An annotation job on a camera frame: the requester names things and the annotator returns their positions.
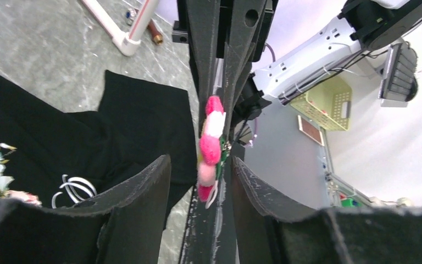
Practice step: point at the brass pipe fitting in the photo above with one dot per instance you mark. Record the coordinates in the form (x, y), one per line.
(156, 36)

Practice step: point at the brown tile sample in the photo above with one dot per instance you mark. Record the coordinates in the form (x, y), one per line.
(310, 130)

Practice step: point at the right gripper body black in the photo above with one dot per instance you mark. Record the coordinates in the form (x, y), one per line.
(181, 30)

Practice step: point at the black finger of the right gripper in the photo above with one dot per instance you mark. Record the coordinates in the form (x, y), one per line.
(203, 18)
(244, 20)

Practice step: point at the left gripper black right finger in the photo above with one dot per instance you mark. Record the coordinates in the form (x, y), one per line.
(273, 228)

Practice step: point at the black grey device outside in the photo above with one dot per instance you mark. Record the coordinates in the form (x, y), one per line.
(398, 82)

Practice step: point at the aluminium rail frame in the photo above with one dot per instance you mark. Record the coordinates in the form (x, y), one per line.
(337, 189)

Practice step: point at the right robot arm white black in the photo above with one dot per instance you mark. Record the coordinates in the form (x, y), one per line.
(361, 27)

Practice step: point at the yellow perforated plastic basket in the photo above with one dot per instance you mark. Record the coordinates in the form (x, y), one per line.
(327, 104)

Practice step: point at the black floral print t-shirt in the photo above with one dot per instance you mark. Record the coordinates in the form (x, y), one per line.
(136, 122)

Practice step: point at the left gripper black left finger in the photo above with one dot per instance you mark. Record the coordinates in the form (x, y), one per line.
(121, 225)

